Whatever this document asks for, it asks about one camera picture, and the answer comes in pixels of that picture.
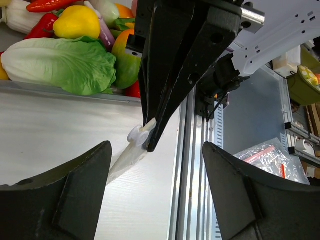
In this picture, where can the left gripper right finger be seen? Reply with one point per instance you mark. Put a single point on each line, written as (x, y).
(252, 204)

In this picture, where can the toy red bell pepper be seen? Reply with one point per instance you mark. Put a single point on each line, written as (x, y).
(133, 91)

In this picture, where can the toy carrot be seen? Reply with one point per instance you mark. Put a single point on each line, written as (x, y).
(43, 6)

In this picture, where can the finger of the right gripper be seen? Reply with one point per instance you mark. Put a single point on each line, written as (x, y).
(182, 78)
(163, 24)

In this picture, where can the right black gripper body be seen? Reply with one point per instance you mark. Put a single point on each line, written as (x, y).
(190, 29)

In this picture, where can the aluminium mounting rail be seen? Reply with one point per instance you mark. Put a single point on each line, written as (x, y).
(193, 215)

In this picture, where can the spare clear plastic bags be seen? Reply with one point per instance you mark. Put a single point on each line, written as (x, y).
(272, 157)

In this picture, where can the toy napa cabbage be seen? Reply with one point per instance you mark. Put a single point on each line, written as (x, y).
(79, 66)

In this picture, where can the clear dotted zip bag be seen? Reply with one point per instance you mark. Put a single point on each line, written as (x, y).
(135, 151)

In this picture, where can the toy mango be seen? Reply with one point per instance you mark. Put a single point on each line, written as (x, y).
(127, 66)

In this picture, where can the toy yellow pepper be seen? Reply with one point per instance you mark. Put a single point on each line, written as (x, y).
(77, 21)

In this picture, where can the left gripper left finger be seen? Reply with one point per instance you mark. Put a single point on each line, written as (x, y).
(63, 203)

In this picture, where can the grey plastic food tray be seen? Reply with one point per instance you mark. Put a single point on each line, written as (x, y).
(9, 37)

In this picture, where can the toy red chili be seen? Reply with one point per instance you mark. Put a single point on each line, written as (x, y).
(44, 28)

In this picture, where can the toy orange fruit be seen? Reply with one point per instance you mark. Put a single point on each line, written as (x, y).
(126, 19)

